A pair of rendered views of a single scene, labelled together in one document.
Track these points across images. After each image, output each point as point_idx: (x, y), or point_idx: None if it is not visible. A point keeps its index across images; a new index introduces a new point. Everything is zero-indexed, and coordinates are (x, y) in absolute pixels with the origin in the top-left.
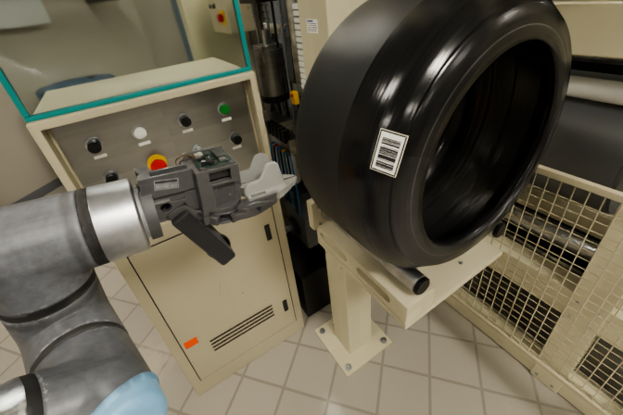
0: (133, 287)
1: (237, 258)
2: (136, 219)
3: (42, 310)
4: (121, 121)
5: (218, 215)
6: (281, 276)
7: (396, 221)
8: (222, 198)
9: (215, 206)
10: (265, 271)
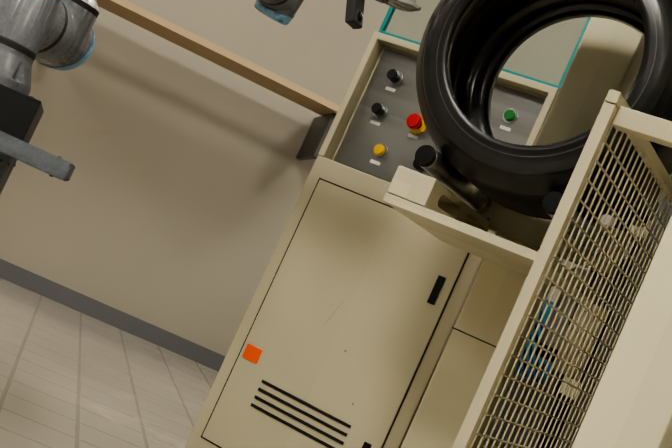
0: (293, 216)
1: (381, 289)
2: None
3: None
4: None
5: None
6: (397, 388)
7: (430, 32)
8: None
9: None
10: (389, 352)
